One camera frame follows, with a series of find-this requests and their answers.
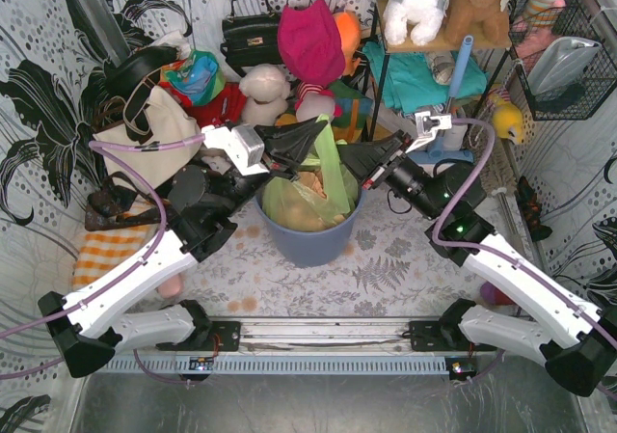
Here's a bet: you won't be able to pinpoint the blue floor mop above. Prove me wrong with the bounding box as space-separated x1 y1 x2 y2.
417 35 474 166

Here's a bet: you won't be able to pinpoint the green trash bag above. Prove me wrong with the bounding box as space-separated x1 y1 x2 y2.
260 114 361 232

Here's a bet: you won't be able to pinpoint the blue trash bin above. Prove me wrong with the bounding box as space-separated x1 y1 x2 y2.
254 189 366 268

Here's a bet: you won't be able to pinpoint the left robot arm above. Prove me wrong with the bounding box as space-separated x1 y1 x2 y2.
39 116 329 378

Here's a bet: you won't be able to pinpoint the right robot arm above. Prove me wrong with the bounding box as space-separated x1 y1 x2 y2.
338 132 616 397

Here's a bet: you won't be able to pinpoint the rainbow striped bag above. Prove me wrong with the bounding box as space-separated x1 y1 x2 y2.
274 81 375 145

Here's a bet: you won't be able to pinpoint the magenta cloth bag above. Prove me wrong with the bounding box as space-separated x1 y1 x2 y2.
278 0 345 87

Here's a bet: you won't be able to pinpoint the colourful printed bag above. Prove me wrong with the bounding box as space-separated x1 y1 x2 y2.
158 50 226 108

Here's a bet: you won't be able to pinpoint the cream canvas tote bag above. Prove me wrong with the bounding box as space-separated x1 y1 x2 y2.
109 86 201 189

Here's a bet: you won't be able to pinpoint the brown patterned bag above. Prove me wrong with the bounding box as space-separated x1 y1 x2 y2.
85 172 161 231

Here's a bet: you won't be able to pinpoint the crumpled brown paper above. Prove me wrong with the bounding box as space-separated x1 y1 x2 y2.
299 172 328 200

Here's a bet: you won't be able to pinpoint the white pink plush doll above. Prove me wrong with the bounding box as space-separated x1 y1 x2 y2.
295 82 342 122

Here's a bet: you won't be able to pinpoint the teal folded cloth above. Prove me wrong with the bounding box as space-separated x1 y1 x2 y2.
382 53 488 114

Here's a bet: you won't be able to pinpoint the white sneakers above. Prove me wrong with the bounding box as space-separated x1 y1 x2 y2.
378 104 469 153

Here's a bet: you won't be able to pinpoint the cream fluffy plush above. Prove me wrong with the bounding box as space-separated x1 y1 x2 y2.
239 64 291 126

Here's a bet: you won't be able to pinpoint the red cloth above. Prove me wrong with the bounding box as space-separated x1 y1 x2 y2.
184 83 247 128

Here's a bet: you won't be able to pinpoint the wooden shelf rack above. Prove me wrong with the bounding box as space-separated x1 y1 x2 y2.
362 0 512 142

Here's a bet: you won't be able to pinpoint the yellow plush toy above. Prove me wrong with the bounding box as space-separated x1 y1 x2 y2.
488 89 524 145

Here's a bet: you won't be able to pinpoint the black leather handbag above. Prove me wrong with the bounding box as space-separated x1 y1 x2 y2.
220 0 283 77

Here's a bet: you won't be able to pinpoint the orange plush toy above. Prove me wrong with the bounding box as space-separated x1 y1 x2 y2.
334 11 362 76

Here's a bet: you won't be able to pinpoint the white husky plush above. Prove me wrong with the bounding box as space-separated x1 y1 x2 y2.
384 0 449 46

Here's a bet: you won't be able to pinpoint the purple orange toy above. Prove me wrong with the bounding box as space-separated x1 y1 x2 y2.
480 282 515 306

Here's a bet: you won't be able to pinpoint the brown teddy bear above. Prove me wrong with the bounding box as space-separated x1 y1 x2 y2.
444 0 509 44

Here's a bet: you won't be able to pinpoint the pink cylinder toy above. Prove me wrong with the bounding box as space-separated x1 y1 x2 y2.
157 274 184 299

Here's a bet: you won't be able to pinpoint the silver foil pouch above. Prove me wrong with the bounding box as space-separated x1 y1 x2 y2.
527 37 603 95

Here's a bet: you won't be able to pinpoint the black hat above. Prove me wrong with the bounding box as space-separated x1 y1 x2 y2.
104 45 178 97

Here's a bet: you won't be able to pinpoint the orange checkered cloth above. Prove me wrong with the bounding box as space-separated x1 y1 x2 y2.
71 226 154 290

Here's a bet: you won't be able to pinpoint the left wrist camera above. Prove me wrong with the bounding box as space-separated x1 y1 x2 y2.
201 124 269 176

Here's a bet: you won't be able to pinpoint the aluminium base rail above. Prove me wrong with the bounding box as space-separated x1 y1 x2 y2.
71 314 592 357

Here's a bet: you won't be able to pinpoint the black wire basket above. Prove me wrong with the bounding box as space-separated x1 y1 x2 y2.
509 0 616 121

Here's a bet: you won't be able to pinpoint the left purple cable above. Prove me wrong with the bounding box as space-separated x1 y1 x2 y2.
0 132 208 384

